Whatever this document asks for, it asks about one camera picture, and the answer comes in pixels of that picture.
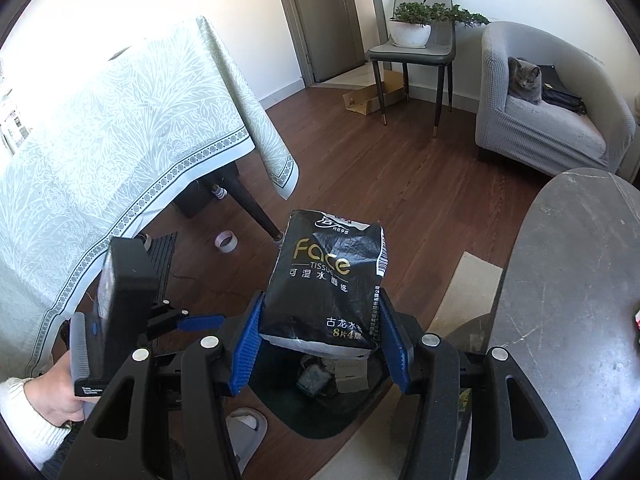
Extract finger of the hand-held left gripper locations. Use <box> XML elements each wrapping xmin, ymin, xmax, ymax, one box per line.
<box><xmin>147</xmin><ymin>299</ymin><xmax>227</xmax><ymax>345</ymax></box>

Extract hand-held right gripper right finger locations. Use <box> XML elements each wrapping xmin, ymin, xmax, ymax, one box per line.
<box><xmin>377</xmin><ymin>293</ymin><xmax>576</xmax><ymax>480</ymax></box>

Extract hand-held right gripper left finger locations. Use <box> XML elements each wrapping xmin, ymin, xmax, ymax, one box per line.
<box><xmin>57</xmin><ymin>293</ymin><xmax>266</xmax><ymax>480</ymax></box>

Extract dark green trash bin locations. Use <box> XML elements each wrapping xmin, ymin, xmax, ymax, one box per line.
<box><xmin>247</xmin><ymin>339</ymin><xmax>397</xmax><ymax>439</ymax></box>

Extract black tissue pack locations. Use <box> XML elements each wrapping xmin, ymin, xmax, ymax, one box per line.
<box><xmin>257</xmin><ymin>208</ymin><xmax>390</xmax><ymax>361</ymax></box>

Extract person's left forearm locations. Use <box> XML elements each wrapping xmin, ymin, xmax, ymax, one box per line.
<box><xmin>0</xmin><ymin>377</ymin><xmax>72</xmax><ymax>467</ymax></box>

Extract person's left hand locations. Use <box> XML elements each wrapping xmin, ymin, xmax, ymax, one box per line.
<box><xmin>22</xmin><ymin>355</ymin><xmax>92</xmax><ymax>429</ymax></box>

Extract dark striped floor mat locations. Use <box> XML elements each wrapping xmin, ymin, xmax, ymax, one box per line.
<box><xmin>144</xmin><ymin>232</ymin><xmax>179</xmax><ymax>307</ymax></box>

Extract grey cardboard piece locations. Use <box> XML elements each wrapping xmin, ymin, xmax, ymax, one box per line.
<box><xmin>334</xmin><ymin>359</ymin><xmax>369</xmax><ymax>394</ymax></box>

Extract small printed packet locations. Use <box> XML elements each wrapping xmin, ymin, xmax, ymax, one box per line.
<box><xmin>296</xmin><ymin>364</ymin><xmax>327</xmax><ymax>399</ymax></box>

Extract grey slipper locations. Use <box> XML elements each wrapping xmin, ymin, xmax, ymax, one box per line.
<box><xmin>224</xmin><ymin>407</ymin><xmax>269</xmax><ymax>472</ymax></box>

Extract flat brown cardboard sheet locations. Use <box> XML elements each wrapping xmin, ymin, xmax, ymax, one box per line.
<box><xmin>428</xmin><ymin>251</ymin><xmax>504</xmax><ymax>347</ymax></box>

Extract dark storage box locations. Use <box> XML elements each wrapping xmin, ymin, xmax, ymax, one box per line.
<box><xmin>174</xmin><ymin>184</ymin><xmax>217</xmax><ymax>219</ymax></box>

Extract dark wooden table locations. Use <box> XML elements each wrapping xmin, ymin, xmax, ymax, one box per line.
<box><xmin>212</xmin><ymin>162</ymin><xmax>282</xmax><ymax>242</ymax></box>

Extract pale green patterned tablecloth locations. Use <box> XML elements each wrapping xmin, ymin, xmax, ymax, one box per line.
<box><xmin>0</xmin><ymin>15</ymin><xmax>301</xmax><ymax>379</ymax></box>

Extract grey marble round table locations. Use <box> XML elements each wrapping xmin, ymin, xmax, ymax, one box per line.
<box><xmin>444</xmin><ymin>167</ymin><xmax>640</xmax><ymax>480</ymax></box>

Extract person's leg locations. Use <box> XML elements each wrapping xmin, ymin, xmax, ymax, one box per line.
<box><xmin>40</xmin><ymin>427</ymin><xmax>103</xmax><ymax>480</ymax></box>

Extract printed paper items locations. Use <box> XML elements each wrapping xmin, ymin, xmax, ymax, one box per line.
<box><xmin>0</xmin><ymin>74</ymin><xmax>32</xmax><ymax>152</ymax></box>

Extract open cardboard box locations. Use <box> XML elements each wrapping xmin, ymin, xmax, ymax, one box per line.
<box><xmin>342</xmin><ymin>69</ymin><xmax>406</xmax><ymax>116</ymax></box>

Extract grey armchair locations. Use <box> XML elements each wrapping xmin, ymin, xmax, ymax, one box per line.
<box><xmin>474</xmin><ymin>20</ymin><xmax>637</xmax><ymax>179</ymax></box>

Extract grey cat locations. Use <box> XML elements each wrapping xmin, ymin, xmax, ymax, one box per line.
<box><xmin>507</xmin><ymin>56</ymin><xmax>544</xmax><ymax>106</ymax></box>

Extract grey dining chair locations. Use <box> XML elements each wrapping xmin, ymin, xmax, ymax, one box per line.
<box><xmin>367</xmin><ymin>0</ymin><xmax>457</xmax><ymax>139</ymax></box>

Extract black bag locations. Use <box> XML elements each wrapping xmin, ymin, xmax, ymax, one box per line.
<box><xmin>537</xmin><ymin>64</ymin><xmax>587</xmax><ymax>116</ymax></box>

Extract potted plant in white pot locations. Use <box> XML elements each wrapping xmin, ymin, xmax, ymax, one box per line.
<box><xmin>388</xmin><ymin>0</ymin><xmax>491</xmax><ymax>49</ymax></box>

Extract grey door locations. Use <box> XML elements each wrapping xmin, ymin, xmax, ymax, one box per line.
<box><xmin>269</xmin><ymin>0</ymin><xmax>389</xmax><ymax>84</ymax></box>

